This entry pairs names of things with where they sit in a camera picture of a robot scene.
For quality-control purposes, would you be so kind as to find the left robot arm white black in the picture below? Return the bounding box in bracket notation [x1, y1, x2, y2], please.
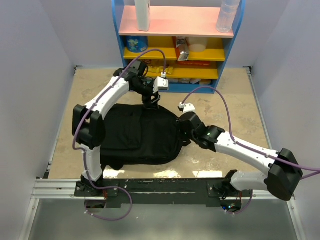
[72, 60, 158, 196]

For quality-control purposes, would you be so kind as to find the blue shelf unit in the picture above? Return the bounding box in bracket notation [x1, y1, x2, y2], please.
[111, 0, 246, 94]

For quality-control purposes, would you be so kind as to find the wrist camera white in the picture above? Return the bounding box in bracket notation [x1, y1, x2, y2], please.
[153, 72, 169, 93]
[178, 102, 196, 114]

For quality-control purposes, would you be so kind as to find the blue round tin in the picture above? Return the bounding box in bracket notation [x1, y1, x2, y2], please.
[125, 36, 149, 53]

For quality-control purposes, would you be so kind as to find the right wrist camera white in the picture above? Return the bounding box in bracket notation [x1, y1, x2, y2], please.
[178, 102, 196, 114]

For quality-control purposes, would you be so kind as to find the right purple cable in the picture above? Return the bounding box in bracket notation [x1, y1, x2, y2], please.
[179, 85, 320, 216]

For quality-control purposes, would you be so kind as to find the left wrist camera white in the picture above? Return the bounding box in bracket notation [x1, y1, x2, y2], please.
[153, 72, 169, 93]

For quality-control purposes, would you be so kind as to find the aluminium rail frame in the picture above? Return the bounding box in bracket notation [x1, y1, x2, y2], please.
[18, 65, 307, 240]

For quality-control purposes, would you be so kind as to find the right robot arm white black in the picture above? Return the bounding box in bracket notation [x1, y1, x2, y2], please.
[178, 112, 303, 201]

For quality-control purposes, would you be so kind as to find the black backpack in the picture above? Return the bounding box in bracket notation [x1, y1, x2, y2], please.
[100, 104, 191, 170]

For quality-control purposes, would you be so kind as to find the white carton on shelf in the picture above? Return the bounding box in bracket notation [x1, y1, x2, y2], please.
[134, 0, 151, 32]

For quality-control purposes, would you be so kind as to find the orange flat box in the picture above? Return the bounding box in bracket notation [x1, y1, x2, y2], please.
[176, 60, 211, 67]

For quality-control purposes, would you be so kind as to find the yellow chips bag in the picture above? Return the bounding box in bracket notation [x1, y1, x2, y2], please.
[142, 59, 174, 75]

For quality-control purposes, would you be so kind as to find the clear plastic bottle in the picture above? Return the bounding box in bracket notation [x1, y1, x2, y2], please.
[216, 0, 240, 33]

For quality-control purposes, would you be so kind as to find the silver orange snack bag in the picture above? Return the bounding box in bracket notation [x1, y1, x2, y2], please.
[175, 37, 190, 62]

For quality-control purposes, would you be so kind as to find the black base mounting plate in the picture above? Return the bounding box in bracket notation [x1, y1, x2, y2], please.
[74, 178, 251, 210]

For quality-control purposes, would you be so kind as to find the white plastic tub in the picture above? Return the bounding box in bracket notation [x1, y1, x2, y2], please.
[187, 37, 208, 53]

